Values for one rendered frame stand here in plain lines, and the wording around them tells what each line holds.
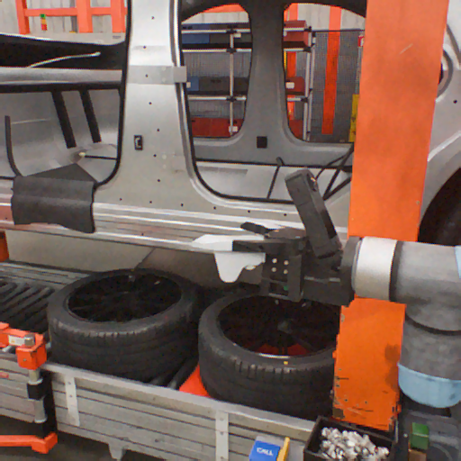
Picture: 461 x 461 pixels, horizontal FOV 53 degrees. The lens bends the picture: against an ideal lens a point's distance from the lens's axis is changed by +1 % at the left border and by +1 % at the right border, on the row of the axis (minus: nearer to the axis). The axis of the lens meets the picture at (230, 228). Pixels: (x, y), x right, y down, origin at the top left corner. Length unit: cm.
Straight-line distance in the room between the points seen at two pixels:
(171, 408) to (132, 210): 81
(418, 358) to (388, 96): 67
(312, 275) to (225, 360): 113
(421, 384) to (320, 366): 108
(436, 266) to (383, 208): 61
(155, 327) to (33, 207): 81
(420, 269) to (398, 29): 67
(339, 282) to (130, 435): 142
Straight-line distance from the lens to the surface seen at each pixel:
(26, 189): 232
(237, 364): 168
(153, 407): 177
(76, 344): 197
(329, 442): 133
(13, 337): 203
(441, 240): 172
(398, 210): 116
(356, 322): 128
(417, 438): 125
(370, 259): 56
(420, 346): 60
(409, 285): 56
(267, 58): 351
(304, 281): 61
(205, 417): 172
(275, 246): 57
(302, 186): 58
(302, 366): 167
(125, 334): 188
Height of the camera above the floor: 144
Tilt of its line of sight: 18 degrees down
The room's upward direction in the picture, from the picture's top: straight up
